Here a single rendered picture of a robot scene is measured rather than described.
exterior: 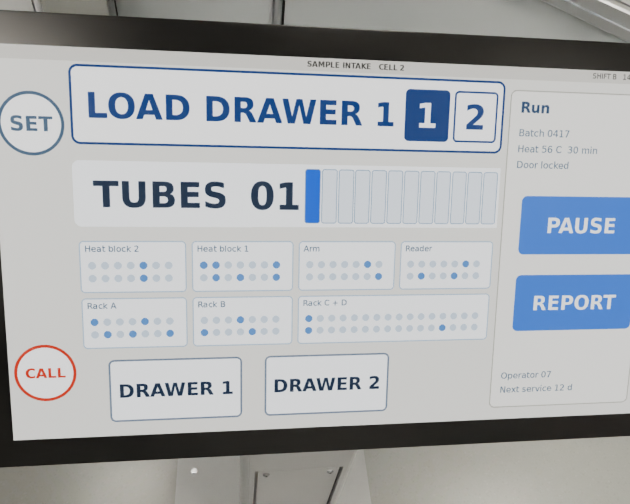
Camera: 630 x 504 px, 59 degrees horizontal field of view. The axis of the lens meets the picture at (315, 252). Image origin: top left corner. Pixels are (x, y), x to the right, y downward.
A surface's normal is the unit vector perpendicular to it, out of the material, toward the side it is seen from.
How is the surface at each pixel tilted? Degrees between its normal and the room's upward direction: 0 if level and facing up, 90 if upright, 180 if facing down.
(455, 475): 0
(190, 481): 5
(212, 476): 5
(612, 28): 90
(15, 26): 50
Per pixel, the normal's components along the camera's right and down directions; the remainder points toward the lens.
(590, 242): 0.13, 0.15
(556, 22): -0.75, 0.45
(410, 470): 0.10, -0.66
